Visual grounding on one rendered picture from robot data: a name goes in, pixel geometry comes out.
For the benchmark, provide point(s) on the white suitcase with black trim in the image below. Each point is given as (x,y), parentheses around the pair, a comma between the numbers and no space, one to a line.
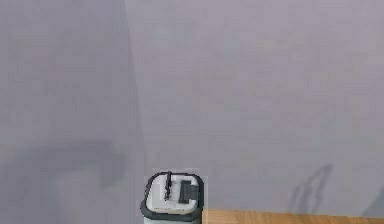
(160,203)

